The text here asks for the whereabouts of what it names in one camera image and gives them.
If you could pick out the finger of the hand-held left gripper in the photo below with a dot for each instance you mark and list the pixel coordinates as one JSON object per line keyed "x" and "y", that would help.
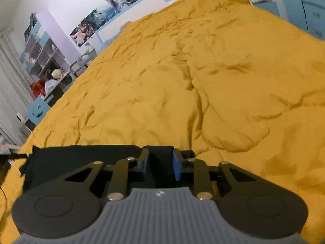
{"x": 14, "y": 156}

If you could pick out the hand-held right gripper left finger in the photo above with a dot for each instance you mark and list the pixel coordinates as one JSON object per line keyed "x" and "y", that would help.
{"x": 144, "y": 166}

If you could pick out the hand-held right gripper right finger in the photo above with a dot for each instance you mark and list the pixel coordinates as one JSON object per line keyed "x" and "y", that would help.
{"x": 177, "y": 167}

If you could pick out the black pants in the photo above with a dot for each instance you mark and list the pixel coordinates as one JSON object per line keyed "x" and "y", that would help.
{"x": 76, "y": 155}

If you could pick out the small white box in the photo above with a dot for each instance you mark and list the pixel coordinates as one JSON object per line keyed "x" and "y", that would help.
{"x": 21, "y": 117}

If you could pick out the blue smiley face stool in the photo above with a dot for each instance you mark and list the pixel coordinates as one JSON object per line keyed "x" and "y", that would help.
{"x": 38, "y": 109}

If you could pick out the grey curtain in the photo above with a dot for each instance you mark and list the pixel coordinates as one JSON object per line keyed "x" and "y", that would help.
{"x": 12, "y": 86}

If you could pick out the red bag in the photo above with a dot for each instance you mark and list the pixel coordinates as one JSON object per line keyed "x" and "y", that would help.
{"x": 38, "y": 87}

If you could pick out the pale blue cloth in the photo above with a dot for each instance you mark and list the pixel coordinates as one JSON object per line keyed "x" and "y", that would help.
{"x": 51, "y": 85}

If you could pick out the yellow blanket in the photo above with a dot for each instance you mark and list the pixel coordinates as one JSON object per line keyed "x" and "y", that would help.
{"x": 177, "y": 81}

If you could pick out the white ball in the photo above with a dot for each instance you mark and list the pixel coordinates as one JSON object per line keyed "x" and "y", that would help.
{"x": 56, "y": 74}

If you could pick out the white and blue shelf unit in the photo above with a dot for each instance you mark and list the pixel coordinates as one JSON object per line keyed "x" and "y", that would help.
{"x": 40, "y": 48}

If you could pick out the grey chair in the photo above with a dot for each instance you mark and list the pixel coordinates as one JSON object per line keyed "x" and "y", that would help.
{"x": 82, "y": 62}

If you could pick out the white and blue headboard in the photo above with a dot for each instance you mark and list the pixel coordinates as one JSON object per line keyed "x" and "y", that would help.
{"x": 152, "y": 2}

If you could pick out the blue nightstand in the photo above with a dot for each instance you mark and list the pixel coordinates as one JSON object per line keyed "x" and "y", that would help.
{"x": 266, "y": 9}

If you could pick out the blue wardrobe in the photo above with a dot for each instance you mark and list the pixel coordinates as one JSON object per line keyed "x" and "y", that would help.
{"x": 304, "y": 7}

